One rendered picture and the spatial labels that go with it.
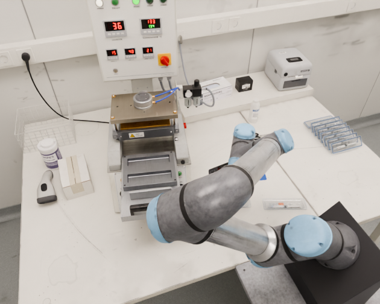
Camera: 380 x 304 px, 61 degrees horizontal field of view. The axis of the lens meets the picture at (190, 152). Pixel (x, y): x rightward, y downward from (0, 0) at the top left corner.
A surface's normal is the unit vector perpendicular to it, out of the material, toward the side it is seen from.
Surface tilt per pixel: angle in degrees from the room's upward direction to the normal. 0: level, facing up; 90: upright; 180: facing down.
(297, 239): 40
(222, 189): 21
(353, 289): 46
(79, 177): 2
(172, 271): 0
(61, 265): 0
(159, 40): 90
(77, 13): 90
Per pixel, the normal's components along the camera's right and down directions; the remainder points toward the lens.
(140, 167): 0.00, -0.72
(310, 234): -0.59, -0.37
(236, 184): 0.40, -0.41
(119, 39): 0.14, 0.69
